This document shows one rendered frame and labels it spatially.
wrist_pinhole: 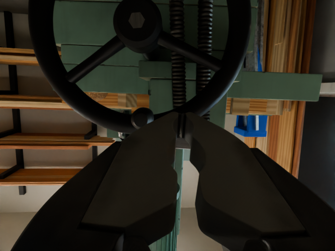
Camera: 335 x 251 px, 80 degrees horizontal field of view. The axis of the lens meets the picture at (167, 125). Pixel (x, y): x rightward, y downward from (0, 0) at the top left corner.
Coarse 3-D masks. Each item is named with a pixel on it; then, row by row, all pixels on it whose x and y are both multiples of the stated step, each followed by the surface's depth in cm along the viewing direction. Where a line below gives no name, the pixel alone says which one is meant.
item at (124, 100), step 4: (120, 96) 48; (124, 96) 46; (128, 96) 47; (132, 96) 47; (136, 96) 48; (120, 100) 48; (124, 100) 47; (128, 100) 47; (132, 100) 48; (136, 100) 48; (120, 104) 48; (124, 104) 47; (128, 104) 47; (132, 104) 48; (136, 104) 49
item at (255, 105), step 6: (108, 96) 61; (114, 96) 61; (102, 102) 61; (108, 102) 61; (114, 102) 61; (228, 102) 61; (252, 102) 60; (258, 102) 60; (264, 102) 60; (228, 108) 61; (252, 108) 61; (258, 108) 61; (264, 108) 61
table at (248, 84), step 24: (96, 72) 45; (120, 72) 45; (144, 72) 35; (168, 72) 35; (192, 72) 35; (240, 72) 35; (264, 72) 44; (240, 96) 45; (264, 96) 45; (288, 96) 45; (312, 96) 45
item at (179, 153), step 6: (180, 150) 83; (180, 156) 83; (180, 162) 84; (180, 168) 84; (180, 174) 85; (180, 180) 85; (180, 186) 86; (180, 192) 86; (180, 198) 87; (180, 204) 87
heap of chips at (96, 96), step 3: (87, 93) 47; (90, 93) 47; (93, 93) 48; (96, 93) 49; (99, 93) 50; (102, 93) 52; (105, 93) 54; (90, 96) 48; (93, 96) 48; (96, 96) 49; (99, 96) 51; (102, 96) 53; (105, 96) 55; (93, 99) 50; (96, 99) 51; (99, 99) 53
